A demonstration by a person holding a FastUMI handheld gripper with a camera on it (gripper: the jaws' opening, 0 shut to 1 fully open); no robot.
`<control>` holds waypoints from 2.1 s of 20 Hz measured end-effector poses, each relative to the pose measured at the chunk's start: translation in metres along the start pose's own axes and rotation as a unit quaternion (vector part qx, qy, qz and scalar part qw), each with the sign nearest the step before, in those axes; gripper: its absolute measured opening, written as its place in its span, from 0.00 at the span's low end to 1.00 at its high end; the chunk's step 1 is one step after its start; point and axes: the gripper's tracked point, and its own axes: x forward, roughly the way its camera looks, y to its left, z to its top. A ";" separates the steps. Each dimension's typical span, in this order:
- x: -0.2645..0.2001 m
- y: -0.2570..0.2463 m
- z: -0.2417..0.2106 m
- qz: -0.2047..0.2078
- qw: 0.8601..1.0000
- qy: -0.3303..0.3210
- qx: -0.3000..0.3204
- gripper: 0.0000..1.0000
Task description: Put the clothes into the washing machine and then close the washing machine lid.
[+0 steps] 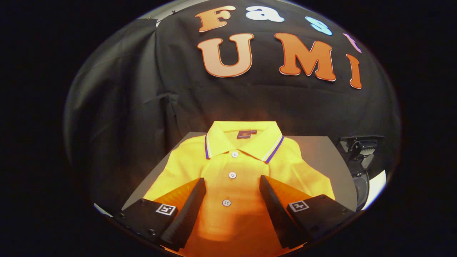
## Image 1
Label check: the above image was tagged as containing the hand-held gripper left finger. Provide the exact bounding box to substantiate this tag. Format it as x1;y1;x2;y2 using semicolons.
113;178;207;252

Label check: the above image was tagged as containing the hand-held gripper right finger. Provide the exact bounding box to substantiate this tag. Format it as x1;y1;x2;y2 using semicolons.
260;175;357;250

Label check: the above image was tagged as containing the yellow polo shirt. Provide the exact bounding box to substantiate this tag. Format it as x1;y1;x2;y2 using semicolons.
143;121;336;257

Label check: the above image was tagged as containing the grey side table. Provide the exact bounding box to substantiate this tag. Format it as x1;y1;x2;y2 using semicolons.
121;131;358;212

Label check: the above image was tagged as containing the white board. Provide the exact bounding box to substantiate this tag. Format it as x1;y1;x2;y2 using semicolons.
361;169;387;211

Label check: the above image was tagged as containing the black backdrop cloth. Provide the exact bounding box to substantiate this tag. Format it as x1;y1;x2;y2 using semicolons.
64;0;400;215

